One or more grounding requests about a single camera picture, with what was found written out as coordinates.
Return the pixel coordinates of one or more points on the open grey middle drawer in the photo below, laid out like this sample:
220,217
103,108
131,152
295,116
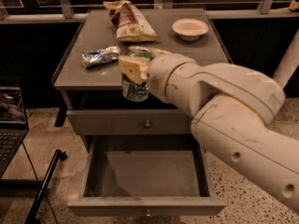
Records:
146,176

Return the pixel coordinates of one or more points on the grey top drawer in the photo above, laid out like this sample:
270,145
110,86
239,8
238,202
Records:
128,122

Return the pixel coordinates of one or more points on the black stand leg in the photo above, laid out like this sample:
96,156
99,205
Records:
42,186

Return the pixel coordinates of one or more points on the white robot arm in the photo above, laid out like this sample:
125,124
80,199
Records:
230,107

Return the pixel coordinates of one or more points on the grey drawer cabinet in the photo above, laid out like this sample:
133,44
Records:
99,88

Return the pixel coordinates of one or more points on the green soda can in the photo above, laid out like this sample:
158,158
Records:
130,90

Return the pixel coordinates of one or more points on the black laptop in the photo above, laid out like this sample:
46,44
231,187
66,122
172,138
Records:
13,120

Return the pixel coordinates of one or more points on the white paper bowl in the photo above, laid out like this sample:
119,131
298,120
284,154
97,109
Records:
189,29

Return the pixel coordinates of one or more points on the brown white chip bag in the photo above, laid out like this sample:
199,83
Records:
130,23

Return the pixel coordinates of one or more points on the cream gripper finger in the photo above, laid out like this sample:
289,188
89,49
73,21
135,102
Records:
135,68
158,52

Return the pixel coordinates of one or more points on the yellow object on ledge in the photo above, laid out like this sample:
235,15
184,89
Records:
294,5

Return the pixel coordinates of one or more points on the white diagonal pillar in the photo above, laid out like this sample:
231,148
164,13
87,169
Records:
289,63

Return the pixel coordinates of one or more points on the metal window railing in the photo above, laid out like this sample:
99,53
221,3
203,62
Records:
65,0

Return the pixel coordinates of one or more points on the crushed blue silver can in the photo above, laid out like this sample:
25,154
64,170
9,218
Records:
100,56

